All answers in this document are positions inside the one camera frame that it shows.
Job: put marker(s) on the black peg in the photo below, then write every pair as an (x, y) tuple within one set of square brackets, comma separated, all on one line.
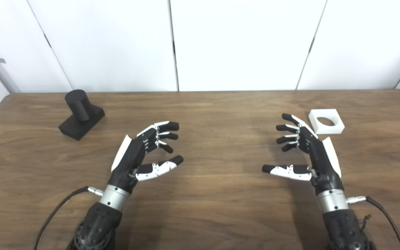
[(78, 104)]

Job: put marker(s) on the white square piece with hole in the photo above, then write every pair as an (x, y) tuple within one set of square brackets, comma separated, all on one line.
[(335, 129)]

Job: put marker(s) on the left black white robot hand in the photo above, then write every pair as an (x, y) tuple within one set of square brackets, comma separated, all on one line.
[(127, 163)]

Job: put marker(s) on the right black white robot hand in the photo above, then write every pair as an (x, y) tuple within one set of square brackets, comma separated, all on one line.
[(321, 163)]

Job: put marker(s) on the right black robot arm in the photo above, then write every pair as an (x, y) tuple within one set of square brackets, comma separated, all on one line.
[(342, 225)]

